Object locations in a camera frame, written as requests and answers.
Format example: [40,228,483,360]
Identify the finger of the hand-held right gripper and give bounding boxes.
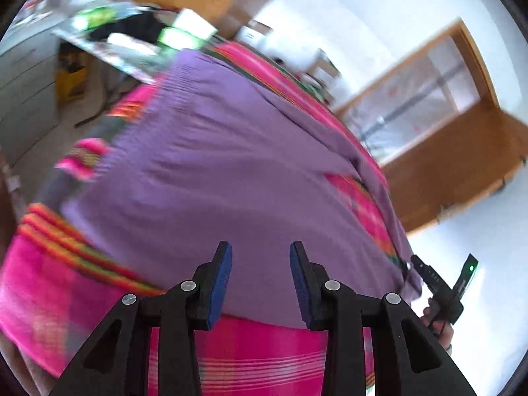
[410,254,438,287]

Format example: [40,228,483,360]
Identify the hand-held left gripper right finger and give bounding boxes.
[289,241,477,396]

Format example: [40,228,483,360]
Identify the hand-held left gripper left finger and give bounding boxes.
[49,241,234,396]

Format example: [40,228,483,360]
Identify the purple fleece garment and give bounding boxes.
[62,47,423,331]

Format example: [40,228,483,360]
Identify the person's right hand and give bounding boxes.
[421,296,454,349]

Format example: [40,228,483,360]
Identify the pink plaid blanket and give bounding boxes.
[0,41,413,396]

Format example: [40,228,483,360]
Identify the printed translucent door curtain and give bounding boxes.
[342,35,481,161]

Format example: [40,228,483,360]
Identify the printed folding table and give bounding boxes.
[51,2,219,87]

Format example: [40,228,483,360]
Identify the white carton box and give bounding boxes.
[237,25,273,47]

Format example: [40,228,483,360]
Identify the green tissue pack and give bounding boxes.
[159,27,199,50]

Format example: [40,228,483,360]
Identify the yellow bag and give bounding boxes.
[55,41,89,102]

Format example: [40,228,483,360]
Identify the black cloth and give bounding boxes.
[88,10,166,42]

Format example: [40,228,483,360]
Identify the grey cabinet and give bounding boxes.
[0,20,62,166]

